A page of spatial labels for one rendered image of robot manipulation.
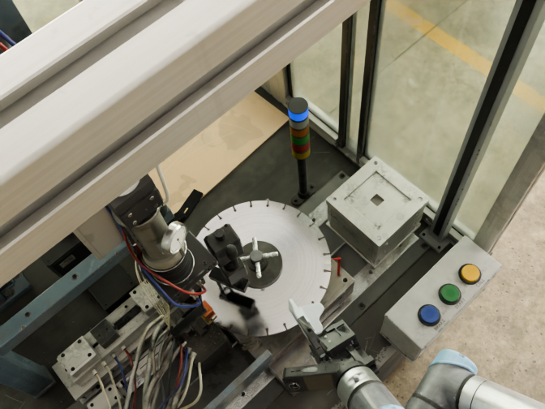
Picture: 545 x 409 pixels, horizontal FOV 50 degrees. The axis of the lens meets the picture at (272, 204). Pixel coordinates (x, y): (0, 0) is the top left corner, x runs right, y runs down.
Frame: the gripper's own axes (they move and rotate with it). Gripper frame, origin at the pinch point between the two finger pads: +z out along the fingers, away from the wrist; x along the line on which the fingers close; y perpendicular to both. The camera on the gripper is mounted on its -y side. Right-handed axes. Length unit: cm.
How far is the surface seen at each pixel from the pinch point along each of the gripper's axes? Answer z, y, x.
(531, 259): 58, 103, -82
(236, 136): 68, 17, 16
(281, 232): 21.8, 8.9, 8.1
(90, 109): -73, -13, 76
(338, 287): 14.6, 14.8, -8.8
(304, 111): 21.1, 23.9, 32.8
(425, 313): -2.4, 26.7, -13.4
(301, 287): 10.2, 5.7, 0.3
